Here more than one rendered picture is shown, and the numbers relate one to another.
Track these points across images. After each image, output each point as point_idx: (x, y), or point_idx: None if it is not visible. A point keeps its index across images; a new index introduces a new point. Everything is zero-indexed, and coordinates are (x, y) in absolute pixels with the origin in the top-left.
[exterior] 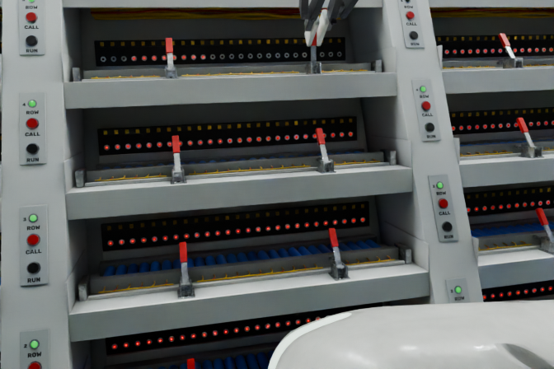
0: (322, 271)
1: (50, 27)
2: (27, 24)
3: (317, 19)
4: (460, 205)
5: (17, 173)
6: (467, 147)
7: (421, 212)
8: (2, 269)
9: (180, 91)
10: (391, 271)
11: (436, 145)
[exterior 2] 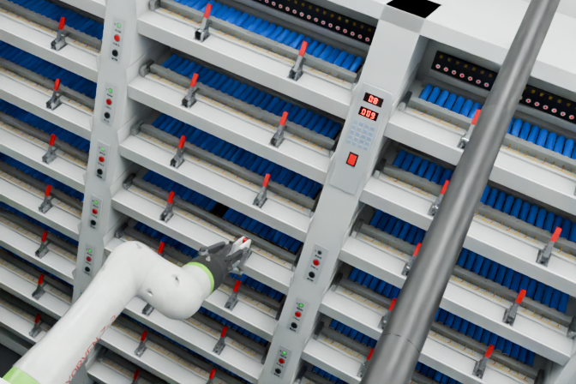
0: (216, 339)
1: (110, 168)
2: (99, 161)
3: (231, 251)
4: (291, 367)
5: (87, 228)
6: (335, 337)
7: (267, 357)
8: (76, 261)
9: (165, 229)
10: (244, 363)
11: (294, 334)
